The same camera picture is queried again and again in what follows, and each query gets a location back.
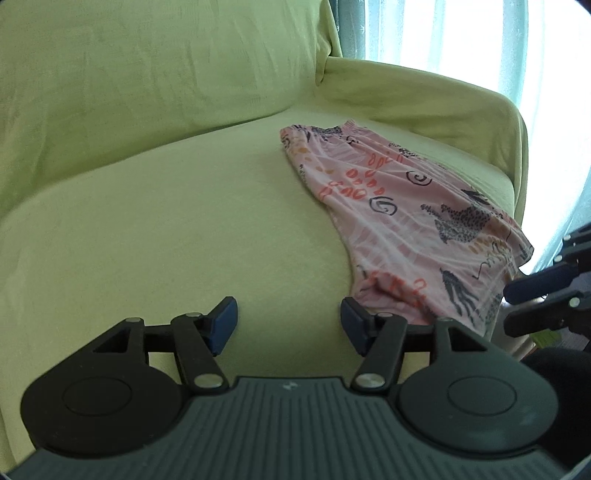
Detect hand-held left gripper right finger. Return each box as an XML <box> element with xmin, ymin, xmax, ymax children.
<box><xmin>340</xmin><ymin>298</ymin><xmax>496</xmax><ymax>394</ymax></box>

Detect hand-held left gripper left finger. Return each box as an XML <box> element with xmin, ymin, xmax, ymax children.
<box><xmin>92</xmin><ymin>296</ymin><xmax>239</xmax><ymax>394</ymax></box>

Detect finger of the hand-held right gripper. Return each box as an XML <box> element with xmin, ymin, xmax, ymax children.
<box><xmin>505</xmin><ymin>291</ymin><xmax>591</xmax><ymax>339</ymax></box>
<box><xmin>503</xmin><ymin>262</ymin><xmax>578</xmax><ymax>305</ymax></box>

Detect pink patterned pants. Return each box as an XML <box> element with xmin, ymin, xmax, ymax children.
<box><xmin>279</xmin><ymin>119</ymin><xmax>534</xmax><ymax>333</ymax></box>

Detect person's dark trousers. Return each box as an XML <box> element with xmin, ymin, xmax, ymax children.
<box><xmin>524</xmin><ymin>348</ymin><xmax>591</xmax><ymax>467</ymax></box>

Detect green covered sofa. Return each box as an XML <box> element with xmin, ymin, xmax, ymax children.
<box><xmin>0</xmin><ymin>0</ymin><xmax>529</xmax><ymax>462</ymax></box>

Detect blue star curtain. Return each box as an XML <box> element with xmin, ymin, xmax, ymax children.
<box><xmin>330</xmin><ymin>0</ymin><xmax>591</xmax><ymax>280</ymax></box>

